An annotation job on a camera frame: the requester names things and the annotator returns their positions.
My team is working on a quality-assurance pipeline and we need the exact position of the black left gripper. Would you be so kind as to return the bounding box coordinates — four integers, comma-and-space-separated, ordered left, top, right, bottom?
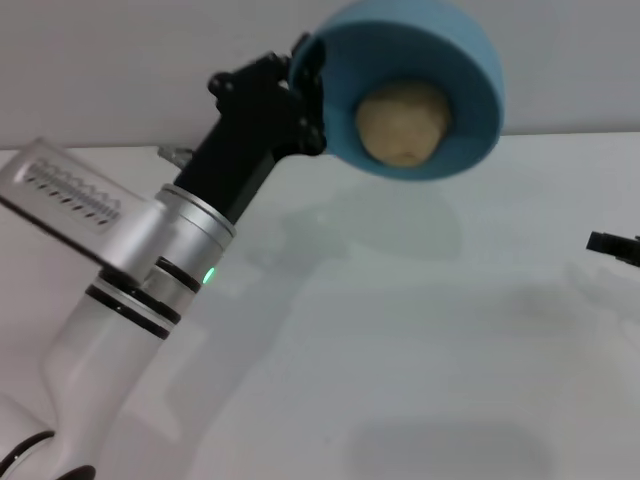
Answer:
173, 38, 329, 224

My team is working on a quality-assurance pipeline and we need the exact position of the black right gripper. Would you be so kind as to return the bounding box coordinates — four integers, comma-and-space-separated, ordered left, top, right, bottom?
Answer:
585, 230, 640, 271

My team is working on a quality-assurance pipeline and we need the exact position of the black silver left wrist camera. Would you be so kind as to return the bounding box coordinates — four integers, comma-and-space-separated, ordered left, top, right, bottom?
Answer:
0, 137, 176, 281

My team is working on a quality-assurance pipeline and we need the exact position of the blue bowl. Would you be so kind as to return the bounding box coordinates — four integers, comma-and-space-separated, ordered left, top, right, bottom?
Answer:
288, 0, 506, 182

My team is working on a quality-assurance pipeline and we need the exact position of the left gripper cable with plug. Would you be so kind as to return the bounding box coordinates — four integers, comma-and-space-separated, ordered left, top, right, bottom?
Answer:
157, 146, 197, 169

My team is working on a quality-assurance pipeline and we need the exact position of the beige egg yolk pastry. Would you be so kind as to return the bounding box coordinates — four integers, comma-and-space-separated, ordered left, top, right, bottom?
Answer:
355, 80, 453, 168

